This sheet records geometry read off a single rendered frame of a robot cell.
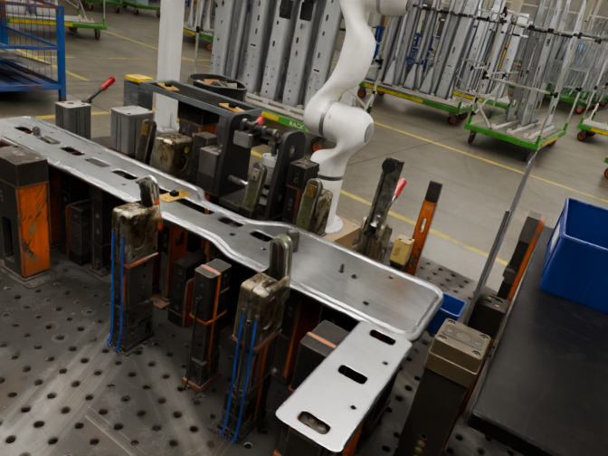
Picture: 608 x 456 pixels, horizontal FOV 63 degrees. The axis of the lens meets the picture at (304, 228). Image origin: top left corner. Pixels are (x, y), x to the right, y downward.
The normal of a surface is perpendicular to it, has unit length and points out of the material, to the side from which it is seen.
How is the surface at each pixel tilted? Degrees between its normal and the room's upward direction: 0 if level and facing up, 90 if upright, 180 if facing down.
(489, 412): 0
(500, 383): 0
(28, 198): 90
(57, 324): 0
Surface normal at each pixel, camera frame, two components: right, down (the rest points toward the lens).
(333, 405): 0.18, -0.89
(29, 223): 0.85, 0.36
